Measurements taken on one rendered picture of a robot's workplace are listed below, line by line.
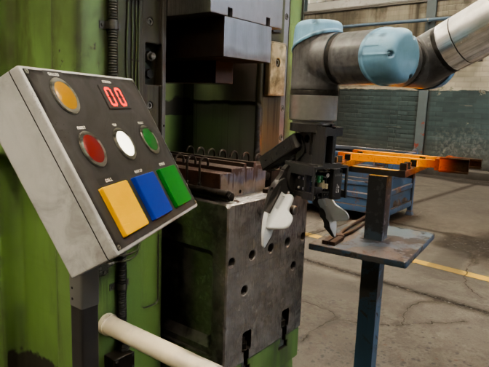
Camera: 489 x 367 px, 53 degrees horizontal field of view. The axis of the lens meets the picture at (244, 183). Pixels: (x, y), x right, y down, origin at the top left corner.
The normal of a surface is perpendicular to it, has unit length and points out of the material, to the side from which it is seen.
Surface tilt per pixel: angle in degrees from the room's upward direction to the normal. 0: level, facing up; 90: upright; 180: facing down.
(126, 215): 60
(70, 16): 89
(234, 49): 90
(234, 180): 90
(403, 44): 90
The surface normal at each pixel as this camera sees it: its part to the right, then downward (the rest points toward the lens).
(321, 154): -0.84, 0.06
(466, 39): -0.61, 0.44
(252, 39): 0.79, 0.13
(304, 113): -0.47, 0.12
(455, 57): -0.35, 0.74
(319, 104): 0.12, 0.18
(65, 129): 0.86, -0.43
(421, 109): -0.67, 0.10
